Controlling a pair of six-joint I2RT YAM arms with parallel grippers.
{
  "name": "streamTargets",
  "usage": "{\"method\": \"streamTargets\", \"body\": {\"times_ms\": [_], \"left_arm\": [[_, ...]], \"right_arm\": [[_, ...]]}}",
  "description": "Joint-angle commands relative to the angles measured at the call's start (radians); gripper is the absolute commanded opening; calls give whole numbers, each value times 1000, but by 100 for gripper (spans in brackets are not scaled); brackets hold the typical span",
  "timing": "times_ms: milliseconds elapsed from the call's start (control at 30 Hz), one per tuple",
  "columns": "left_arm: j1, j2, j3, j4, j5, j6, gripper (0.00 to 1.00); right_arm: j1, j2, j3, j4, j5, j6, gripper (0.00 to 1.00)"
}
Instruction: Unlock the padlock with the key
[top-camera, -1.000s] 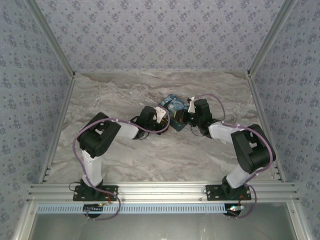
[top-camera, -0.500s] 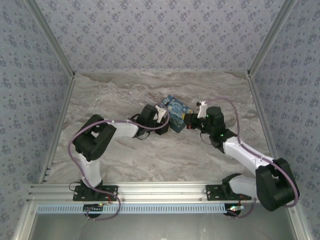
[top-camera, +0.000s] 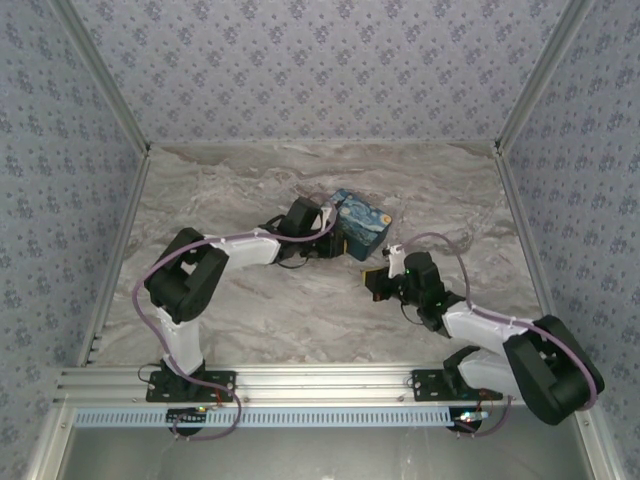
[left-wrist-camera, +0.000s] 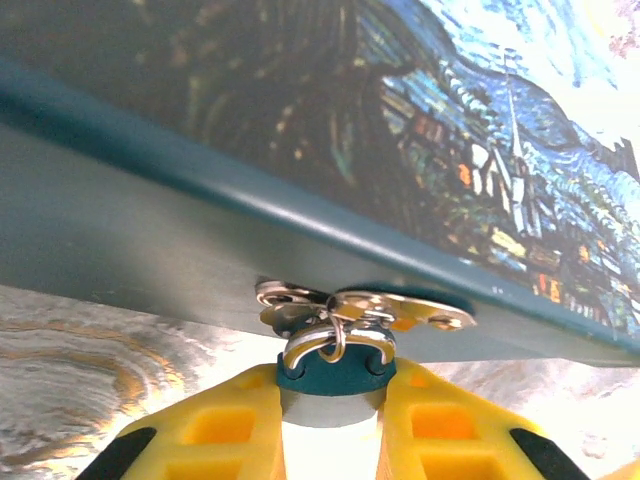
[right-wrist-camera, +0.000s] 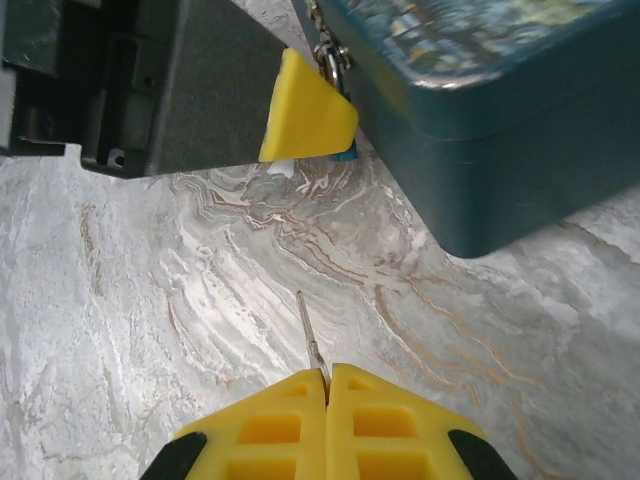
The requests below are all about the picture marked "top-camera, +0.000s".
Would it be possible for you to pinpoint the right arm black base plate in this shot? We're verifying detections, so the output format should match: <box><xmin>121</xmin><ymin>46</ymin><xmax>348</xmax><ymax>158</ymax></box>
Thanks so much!
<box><xmin>410</xmin><ymin>368</ymin><xmax>504</xmax><ymax>403</ymax></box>

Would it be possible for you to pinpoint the aluminium corner post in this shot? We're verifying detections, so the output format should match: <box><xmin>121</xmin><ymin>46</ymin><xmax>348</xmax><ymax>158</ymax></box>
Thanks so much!
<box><xmin>493</xmin><ymin>0</ymin><xmax>597</xmax><ymax>159</ymax></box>
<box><xmin>48</xmin><ymin>0</ymin><xmax>153</xmax><ymax>159</ymax></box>

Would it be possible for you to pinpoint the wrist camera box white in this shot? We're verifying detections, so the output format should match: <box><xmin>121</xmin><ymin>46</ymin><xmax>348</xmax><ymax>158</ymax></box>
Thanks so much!
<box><xmin>381</xmin><ymin>243</ymin><xmax>410</xmax><ymax>279</ymax></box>
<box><xmin>318</xmin><ymin>198</ymin><xmax>342</xmax><ymax>234</ymax></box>

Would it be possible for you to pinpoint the small circuit board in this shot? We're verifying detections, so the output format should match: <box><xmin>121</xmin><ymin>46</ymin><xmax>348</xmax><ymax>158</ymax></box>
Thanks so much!
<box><xmin>166</xmin><ymin>406</ymin><xmax>210</xmax><ymax>427</ymax></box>
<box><xmin>449</xmin><ymin>408</ymin><xmax>490</xmax><ymax>432</ymax></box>

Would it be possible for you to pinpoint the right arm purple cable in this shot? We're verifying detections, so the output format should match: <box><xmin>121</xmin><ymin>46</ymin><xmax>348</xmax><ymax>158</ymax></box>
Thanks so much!
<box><xmin>399</xmin><ymin>232</ymin><xmax>600</xmax><ymax>438</ymax></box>

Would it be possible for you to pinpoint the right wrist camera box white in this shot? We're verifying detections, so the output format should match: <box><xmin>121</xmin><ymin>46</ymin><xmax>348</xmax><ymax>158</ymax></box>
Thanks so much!
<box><xmin>381</xmin><ymin>243</ymin><xmax>410</xmax><ymax>279</ymax></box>

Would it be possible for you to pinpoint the aluminium table side rail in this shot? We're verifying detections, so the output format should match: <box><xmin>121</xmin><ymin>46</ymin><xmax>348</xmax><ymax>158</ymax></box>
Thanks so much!
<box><xmin>74</xmin><ymin>149</ymin><xmax>154</xmax><ymax>369</ymax></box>
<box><xmin>492</xmin><ymin>149</ymin><xmax>573</xmax><ymax>365</ymax></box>

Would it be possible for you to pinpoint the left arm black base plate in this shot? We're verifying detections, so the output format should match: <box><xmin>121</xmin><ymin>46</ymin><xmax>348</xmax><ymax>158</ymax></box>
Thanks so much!
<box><xmin>145</xmin><ymin>370</ymin><xmax>238</xmax><ymax>404</ymax></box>

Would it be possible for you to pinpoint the white slotted cable duct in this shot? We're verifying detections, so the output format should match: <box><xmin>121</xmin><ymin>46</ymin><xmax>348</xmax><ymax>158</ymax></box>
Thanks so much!
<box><xmin>73</xmin><ymin>406</ymin><xmax>455</xmax><ymax>430</ymax></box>

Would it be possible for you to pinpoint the blue starry night tin box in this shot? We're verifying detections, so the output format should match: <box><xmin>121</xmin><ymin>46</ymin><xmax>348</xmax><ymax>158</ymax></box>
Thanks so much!
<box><xmin>328</xmin><ymin>187</ymin><xmax>394</xmax><ymax>263</ymax></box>

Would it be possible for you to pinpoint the grey metal shelf panel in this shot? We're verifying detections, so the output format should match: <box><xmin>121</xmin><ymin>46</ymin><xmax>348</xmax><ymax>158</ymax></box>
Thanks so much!
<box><xmin>27</xmin><ymin>404</ymin><xmax>624</xmax><ymax>480</ymax></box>

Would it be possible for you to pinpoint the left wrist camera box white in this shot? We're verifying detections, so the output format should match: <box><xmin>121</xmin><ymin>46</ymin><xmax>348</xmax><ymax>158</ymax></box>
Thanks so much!
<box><xmin>318</xmin><ymin>198</ymin><xmax>342</xmax><ymax>234</ymax></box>

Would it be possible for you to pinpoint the aluminium mounting rail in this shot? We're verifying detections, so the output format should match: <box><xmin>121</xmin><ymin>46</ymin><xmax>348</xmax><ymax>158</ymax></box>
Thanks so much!
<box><xmin>52</xmin><ymin>363</ymin><xmax>600</xmax><ymax>406</ymax></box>

